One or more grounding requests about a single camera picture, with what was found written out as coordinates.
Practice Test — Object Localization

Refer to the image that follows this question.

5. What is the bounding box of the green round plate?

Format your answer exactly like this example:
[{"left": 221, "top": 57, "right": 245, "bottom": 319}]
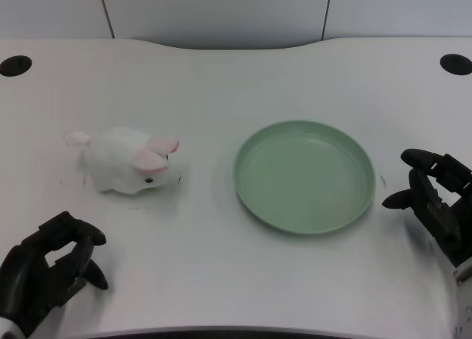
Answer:
[{"left": 235, "top": 119, "right": 377, "bottom": 236}]

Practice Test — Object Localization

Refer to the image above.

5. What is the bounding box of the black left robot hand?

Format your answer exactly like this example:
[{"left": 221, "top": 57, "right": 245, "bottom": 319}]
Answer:
[{"left": 0, "top": 211, "right": 110, "bottom": 338}]

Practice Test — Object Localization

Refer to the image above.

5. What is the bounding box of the white plush rabbit doll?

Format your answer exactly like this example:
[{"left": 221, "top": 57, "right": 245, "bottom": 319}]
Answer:
[{"left": 65, "top": 126, "right": 181, "bottom": 195}]

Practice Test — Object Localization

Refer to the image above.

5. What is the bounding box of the black table cable grommet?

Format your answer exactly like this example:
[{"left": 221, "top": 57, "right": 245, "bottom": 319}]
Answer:
[
  {"left": 0, "top": 55, "right": 33, "bottom": 77},
  {"left": 439, "top": 53, "right": 472, "bottom": 75}
]

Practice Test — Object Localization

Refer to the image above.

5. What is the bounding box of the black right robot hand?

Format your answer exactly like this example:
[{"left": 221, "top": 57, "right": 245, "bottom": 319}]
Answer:
[{"left": 381, "top": 147, "right": 472, "bottom": 269}]

